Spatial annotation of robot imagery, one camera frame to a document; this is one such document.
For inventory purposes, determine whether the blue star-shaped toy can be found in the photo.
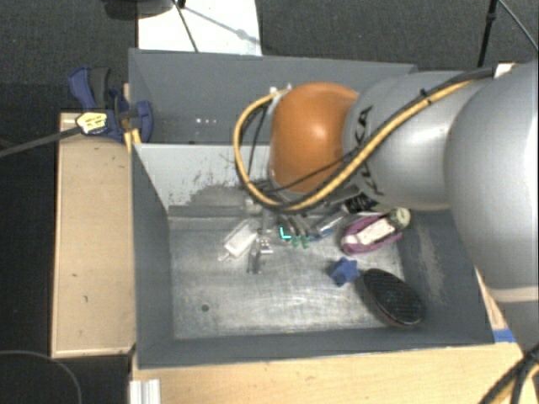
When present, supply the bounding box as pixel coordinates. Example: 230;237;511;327
328;257;361;288

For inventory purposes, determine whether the pale wood board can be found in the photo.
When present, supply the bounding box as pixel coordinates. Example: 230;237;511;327
50;111;138;359

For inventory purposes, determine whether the grey metal bin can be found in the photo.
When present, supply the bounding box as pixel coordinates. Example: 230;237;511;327
127;47;496;370

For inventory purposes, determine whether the black oval brush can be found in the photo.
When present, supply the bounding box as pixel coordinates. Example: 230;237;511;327
360;268;426;328

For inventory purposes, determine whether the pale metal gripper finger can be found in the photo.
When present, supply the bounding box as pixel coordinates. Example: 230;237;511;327
259;237;275;268
247;243;262;275

